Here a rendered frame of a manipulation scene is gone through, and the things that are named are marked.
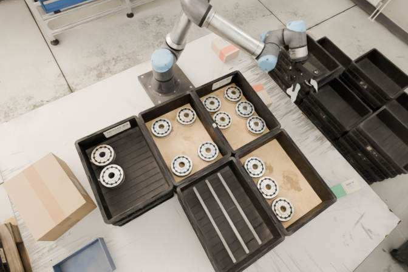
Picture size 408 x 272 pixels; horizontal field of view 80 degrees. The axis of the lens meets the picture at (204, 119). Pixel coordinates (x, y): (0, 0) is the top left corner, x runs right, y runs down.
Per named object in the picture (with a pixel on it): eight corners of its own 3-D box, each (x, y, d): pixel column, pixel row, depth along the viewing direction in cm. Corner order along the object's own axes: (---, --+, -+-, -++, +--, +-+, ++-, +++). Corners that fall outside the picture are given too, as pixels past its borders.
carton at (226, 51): (210, 48, 170) (211, 40, 164) (224, 41, 174) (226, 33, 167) (224, 64, 165) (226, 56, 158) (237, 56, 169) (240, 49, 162)
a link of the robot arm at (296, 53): (311, 44, 107) (296, 50, 104) (311, 55, 108) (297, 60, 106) (298, 44, 113) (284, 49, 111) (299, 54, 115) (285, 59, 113)
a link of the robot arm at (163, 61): (149, 77, 137) (146, 60, 125) (159, 61, 144) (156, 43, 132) (169, 84, 136) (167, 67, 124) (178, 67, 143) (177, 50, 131)
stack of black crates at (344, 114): (291, 112, 218) (309, 90, 188) (314, 96, 228) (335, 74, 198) (323, 147, 205) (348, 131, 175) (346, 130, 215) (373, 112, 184)
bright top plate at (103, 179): (98, 169, 111) (98, 169, 111) (120, 161, 114) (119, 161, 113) (103, 190, 107) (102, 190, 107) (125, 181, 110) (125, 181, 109)
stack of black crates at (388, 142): (323, 147, 205) (358, 125, 165) (346, 130, 214) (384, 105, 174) (360, 188, 192) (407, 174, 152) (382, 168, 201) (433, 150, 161)
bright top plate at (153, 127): (148, 122, 124) (148, 122, 123) (167, 115, 126) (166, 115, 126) (155, 139, 120) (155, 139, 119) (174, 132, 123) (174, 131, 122)
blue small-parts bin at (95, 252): (102, 237, 113) (98, 237, 107) (116, 268, 108) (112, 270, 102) (58, 264, 107) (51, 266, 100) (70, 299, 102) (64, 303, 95)
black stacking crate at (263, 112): (190, 101, 137) (191, 90, 127) (234, 82, 145) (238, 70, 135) (228, 161, 123) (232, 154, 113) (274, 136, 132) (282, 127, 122)
